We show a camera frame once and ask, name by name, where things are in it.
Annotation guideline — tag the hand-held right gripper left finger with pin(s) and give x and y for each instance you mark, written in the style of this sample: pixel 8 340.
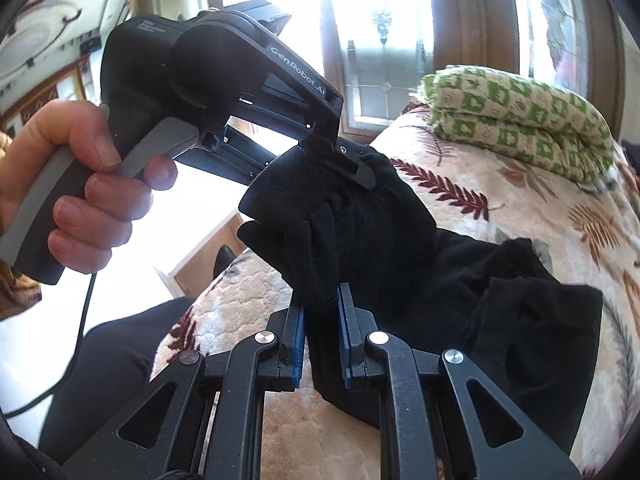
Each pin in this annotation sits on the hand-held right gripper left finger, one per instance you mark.
pixel 299 345

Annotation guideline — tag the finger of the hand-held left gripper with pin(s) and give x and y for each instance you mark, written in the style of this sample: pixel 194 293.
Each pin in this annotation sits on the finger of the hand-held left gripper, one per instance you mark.
pixel 240 160
pixel 357 165

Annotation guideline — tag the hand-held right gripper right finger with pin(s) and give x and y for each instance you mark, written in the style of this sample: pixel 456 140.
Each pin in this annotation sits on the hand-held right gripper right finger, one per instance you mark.
pixel 345 340

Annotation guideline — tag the black pants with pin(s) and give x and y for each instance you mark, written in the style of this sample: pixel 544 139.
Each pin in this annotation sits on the black pants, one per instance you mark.
pixel 400 260

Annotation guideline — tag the person's left hand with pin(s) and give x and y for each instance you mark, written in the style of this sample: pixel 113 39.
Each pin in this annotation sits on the person's left hand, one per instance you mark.
pixel 85 135

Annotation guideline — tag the leaded glass window pane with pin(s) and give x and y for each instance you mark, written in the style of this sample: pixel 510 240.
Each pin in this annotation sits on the leaded glass window pane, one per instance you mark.
pixel 385 90

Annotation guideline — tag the light wooden cabinet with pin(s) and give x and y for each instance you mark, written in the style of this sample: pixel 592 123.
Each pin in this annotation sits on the light wooden cabinet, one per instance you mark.
pixel 210 260

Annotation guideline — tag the beige leaf print blanket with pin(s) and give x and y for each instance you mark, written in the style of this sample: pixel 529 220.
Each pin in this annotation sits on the beige leaf print blanket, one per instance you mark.
pixel 500 200

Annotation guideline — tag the green patterned folded quilt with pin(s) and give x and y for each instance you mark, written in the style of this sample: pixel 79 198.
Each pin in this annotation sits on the green patterned folded quilt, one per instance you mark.
pixel 525 115

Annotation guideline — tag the person's leg in black trousers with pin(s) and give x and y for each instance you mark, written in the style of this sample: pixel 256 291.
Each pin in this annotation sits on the person's leg in black trousers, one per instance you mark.
pixel 115 360

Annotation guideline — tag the stained glass flower window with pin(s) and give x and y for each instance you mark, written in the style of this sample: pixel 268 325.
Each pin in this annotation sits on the stained glass flower window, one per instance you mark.
pixel 555 10

